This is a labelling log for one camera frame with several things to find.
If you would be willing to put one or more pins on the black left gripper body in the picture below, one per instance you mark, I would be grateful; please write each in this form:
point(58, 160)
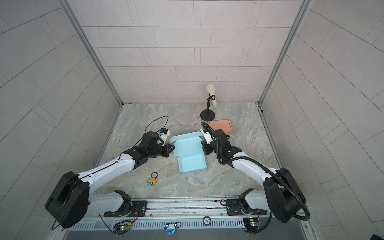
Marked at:
point(155, 152)

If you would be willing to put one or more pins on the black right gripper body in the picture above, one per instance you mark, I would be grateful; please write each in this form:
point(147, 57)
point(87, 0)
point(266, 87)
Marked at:
point(209, 148)

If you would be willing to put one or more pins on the light blue cardboard box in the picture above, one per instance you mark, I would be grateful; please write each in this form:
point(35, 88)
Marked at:
point(189, 150)

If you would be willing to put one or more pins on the pink paper box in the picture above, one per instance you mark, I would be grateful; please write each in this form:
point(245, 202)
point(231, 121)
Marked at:
point(224, 125)

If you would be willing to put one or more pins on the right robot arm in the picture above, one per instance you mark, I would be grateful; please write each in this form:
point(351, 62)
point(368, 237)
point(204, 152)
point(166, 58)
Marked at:
point(284, 197)

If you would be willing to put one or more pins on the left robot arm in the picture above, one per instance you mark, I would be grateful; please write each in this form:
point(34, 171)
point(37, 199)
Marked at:
point(73, 198)

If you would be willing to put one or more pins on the small colourful toy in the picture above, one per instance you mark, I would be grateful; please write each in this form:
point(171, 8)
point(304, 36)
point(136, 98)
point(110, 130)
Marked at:
point(152, 181)

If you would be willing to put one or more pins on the beige microphone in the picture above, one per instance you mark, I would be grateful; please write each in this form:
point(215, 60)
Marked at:
point(212, 93)

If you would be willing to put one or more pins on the round black white badge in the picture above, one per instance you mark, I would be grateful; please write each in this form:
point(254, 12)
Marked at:
point(207, 221)

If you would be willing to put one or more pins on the right green circuit board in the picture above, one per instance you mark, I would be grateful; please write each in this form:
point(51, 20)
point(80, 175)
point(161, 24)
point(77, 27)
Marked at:
point(251, 225)

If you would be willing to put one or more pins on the green circuit board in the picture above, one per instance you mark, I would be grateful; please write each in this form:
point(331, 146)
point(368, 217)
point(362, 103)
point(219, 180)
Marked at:
point(251, 225)
point(123, 227)

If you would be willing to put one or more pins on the blue sticker marker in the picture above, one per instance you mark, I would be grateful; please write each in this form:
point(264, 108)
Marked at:
point(171, 228)

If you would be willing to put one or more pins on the left green circuit board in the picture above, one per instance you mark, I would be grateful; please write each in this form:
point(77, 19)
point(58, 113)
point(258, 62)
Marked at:
point(123, 227)

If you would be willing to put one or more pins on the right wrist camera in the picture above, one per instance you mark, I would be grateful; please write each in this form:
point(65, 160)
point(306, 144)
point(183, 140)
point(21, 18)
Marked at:
point(207, 135)

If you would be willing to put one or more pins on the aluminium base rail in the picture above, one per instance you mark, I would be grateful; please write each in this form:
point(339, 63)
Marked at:
point(153, 214)

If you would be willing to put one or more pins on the aluminium corner post left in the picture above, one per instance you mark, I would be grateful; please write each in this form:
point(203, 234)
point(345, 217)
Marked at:
point(87, 45)

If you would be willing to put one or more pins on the aluminium corner post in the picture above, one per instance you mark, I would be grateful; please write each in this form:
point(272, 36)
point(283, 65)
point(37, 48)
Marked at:
point(304, 7)
point(87, 45)

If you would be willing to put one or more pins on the aluminium corner post right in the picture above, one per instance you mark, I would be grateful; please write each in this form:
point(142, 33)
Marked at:
point(304, 7)

